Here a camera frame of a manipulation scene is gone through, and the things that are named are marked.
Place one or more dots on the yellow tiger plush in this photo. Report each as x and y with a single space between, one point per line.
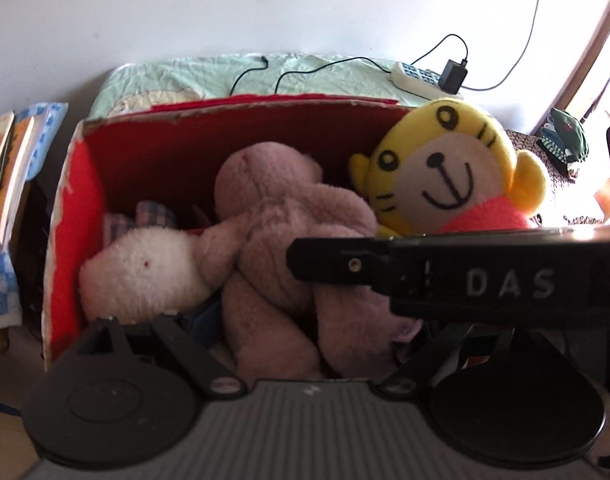
449 167

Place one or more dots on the pink plush bear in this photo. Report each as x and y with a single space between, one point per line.
286 314

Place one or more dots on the red storage box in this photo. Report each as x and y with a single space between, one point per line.
172 155

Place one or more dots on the white plush bunny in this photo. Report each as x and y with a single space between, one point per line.
145 269

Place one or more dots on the person's right hand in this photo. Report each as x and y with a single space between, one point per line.
599 454

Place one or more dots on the floral patterned bench cover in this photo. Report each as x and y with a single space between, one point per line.
568 202

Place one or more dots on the green folded clothes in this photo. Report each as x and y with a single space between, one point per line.
563 140

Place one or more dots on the black power adapter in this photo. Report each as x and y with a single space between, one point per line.
452 76

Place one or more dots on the white power strip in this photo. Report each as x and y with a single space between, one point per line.
422 83

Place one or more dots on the green cartoon bed sheet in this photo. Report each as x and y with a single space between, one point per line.
136 87

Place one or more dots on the stack of books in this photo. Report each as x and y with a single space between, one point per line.
17 137

